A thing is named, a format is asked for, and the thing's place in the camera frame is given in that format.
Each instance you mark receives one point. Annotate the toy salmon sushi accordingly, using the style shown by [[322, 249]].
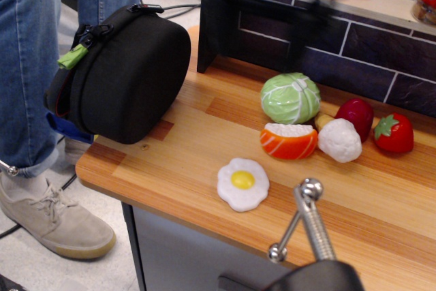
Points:
[[287, 141]]

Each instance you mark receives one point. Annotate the toy red strawberry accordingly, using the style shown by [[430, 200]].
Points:
[[394, 133]]

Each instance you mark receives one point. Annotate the beige suede shoe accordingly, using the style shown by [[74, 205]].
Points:
[[57, 222]]

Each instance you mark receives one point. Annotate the dark brick-pattern shelf unit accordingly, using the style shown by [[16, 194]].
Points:
[[368, 57]]

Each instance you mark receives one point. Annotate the green zipper pull tab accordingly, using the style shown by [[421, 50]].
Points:
[[72, 58]]

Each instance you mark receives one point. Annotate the metal clamp screw handle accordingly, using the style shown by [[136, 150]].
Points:
[[306, 194]]

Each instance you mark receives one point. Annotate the toy green cabbage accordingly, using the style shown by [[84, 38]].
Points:
[[290, 98]]

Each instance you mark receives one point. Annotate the toy yellow banana piece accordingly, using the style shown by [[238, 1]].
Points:
[[321, 120]]

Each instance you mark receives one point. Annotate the blue jeans left leg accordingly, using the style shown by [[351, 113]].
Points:
[[29, 53]]

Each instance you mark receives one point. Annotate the black clamp body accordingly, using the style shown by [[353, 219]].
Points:
[[322, 275]]

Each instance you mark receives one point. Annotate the toy white cauliflower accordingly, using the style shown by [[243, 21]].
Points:
[[340, 140]]

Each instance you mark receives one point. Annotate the toy fried egg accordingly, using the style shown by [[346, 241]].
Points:
[[243, 184]]

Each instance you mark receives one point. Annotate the black zipper case bag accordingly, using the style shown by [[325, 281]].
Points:
[[135, 67]]

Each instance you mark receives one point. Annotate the toy dark red fruit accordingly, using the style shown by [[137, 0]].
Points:
[[360, 114]]

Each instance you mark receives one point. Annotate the glass jar red label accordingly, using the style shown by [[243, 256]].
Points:
[[424, 11]]

